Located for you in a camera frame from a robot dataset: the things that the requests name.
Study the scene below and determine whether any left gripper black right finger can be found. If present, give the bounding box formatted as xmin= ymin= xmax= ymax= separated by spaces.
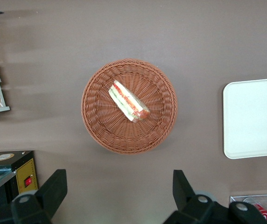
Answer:
xmin=163 ymin=169 xmax=230 ymax=224

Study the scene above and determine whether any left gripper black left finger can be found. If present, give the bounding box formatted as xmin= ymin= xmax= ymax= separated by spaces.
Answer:
xmin=10 ymin=169 xmax=68 ymax=224

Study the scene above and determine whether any triangle sandwich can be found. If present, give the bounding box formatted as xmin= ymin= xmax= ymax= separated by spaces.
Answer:
xmin=107 ymin=79 xmax=151 ymax=123

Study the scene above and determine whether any brown round wicker basket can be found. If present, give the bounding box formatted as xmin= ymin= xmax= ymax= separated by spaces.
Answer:
xmin=81 ymin=58 xmax=178 ymax=155

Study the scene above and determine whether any beige plastic tray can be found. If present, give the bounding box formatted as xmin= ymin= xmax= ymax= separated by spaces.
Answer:
xmin=222 ymin=77 xmax=267 ymax=160

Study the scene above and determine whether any black food warmer cabinet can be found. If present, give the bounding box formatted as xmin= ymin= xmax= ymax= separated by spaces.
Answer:
xmin=0 ymin=150 xmax=40 ymax=210

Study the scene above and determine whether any clear acrylic bottle rack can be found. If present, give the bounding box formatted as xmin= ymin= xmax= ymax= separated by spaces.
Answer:
xmin=229 ymin=193 xmax=267 ymax=224

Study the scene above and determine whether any red cola bottle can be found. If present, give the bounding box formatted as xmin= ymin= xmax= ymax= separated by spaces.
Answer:
xmin=243 ymin=197 xmax=267 ymax=224

